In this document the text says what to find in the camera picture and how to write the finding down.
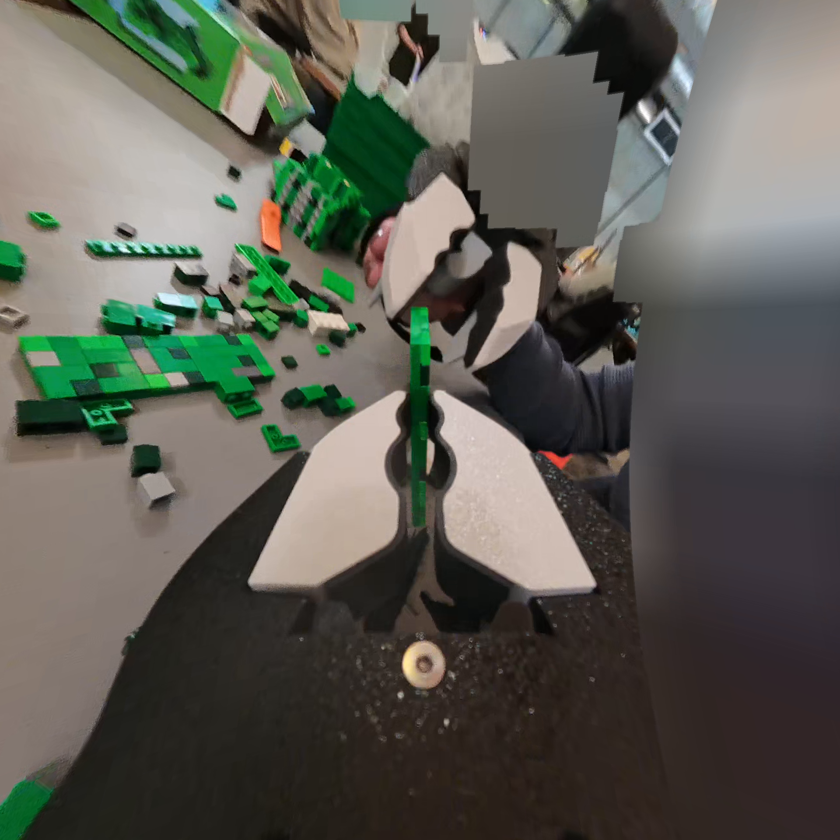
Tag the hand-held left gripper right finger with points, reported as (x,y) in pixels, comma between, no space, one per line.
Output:
(512,518)

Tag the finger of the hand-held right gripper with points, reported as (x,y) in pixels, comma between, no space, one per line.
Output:
(522,295)
(413,249)

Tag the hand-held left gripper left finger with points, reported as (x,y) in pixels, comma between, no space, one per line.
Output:
(328,512)

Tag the small light grey brick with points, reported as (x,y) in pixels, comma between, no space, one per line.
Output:
(469,254)

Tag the large green brick plate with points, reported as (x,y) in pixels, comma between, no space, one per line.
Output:
(418,367)

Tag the person's right forearm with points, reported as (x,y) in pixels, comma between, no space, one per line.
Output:
(558,394)

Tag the grey desk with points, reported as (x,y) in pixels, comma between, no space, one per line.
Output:
(98,590)

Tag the person's right hand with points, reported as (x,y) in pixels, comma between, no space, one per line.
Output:
(377,253)

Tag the built green brick structure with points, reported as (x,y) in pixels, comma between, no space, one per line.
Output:
(321,203)

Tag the green storage bin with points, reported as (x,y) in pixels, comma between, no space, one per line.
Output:
(374,144)

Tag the white brick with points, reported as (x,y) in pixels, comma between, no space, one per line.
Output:
(328,323)

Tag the scattered small green bricks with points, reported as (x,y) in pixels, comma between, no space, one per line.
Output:
(315,394)

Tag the orange brick separator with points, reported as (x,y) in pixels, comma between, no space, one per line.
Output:
(271,226)

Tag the small dark green brick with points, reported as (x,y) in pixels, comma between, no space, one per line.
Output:
(145,459)

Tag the long green brick plate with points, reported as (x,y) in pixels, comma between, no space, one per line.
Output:
(144,249)

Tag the green mosaic tile panel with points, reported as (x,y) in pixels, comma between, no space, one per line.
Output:
(98,371)

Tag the green brick set box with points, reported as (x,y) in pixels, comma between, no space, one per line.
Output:
(216,59)

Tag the dark green long brick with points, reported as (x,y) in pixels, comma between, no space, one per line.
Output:
(49,417)

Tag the bright green brick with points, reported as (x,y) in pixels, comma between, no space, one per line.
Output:
(23,810)

